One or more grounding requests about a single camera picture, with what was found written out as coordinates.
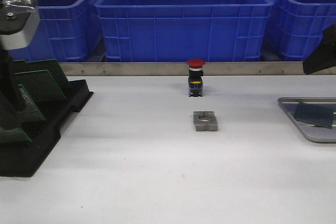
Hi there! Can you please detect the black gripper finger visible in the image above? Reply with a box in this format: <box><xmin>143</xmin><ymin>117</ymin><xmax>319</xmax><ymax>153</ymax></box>
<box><xmin>302</xmin><ymin>24</ymin><xmax>335</xmax><ymax>74</ymax></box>

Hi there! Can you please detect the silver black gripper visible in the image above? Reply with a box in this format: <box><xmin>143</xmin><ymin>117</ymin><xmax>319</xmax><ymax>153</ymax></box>
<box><xmin>1</xmin><ymin>0</ymin><xmax>40</xmax><ymax>130</ymax></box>

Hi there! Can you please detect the green circuit board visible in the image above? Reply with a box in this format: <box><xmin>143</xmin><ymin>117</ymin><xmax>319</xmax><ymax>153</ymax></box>
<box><xmin>0</xmin><ymin>127</ymin><xmax>32</xmax><ymax>144</ymax></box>
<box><xmin>17</xmin><ymin>84</ymin><xmax>46</xmax><ymax>123</ymax></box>
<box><xmin>15</xmin><ymin>70</ymin><xmax>66</xmax><ymax>103</ymax></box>
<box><xmin>293</xmin><ymin>103</ymin><xmax>334</xmax><ymax>129</ymax></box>
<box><xmin>14</xmin><ymin>59</ymin><xmax>70</xmax><ymax>89</ymax></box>

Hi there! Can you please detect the black slotted board rack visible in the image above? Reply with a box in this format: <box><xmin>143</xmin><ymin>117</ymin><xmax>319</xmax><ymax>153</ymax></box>
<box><xmin>1</xmin><ymin>80</ymin><xmax>93</xmax><ymax>177</ymax></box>

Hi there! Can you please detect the silver metal tray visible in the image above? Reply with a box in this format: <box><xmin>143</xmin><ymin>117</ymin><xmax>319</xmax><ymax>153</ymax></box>
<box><xmin>278</xmin><ymin>97</ymin><xmax>335</xmax><ymax>143</ymax></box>

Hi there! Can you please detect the right blue plastic bin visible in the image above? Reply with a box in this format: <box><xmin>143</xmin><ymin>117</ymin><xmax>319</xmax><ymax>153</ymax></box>
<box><xmin>264</xmin><ymin>0</ymin><xmax>335</xmax><ymax>61</ymax></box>

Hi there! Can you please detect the blue plastic bin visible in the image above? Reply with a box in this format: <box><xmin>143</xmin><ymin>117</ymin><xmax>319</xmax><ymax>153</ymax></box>
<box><xmin>9</xmin><ymin>0</ymin><xmax>102</xmax><ymax>62</ymax></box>
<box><xmin>95</xmin><ymin>0</ymin><xmax>273</xmax><ymax>62</ymax></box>
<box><xmin>264</xmin><ymin>0</ymin><xmax>335</xmax><ymax>61</ymax></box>

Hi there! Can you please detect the left blue plastic bin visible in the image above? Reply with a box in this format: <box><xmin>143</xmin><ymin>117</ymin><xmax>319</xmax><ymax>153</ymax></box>
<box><xmin>9</xmin><ymin>0</ymin><xmax>102</xmax><ymax>62</ymax></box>

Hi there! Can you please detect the red emergency stop button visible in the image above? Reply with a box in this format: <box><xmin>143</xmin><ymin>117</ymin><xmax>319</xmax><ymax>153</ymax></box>
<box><xmin>187</xmin><ymin>59</ymin><xmax>205</xmax><ymax>97</ymax></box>

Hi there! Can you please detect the grey metal clamp block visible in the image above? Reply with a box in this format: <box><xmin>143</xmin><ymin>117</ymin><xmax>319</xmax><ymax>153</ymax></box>
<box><xmin>193</xmin><ymin>111</ymin><xmax>218</xmax><ymax>132</ymax></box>

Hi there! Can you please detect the centre blue plastic bin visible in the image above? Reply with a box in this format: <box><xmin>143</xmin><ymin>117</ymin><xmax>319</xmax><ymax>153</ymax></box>
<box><xmin>95</xmin><ymin>0</ymin><xmax>273</xmax><ymax>62</ymax></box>

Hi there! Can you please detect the metal table edge rail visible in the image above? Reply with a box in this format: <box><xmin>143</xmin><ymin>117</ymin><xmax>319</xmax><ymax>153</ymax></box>
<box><xmin>60</xmin><ymin>61</ymin><xmax>304</xmax><ymax>76</ymax></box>

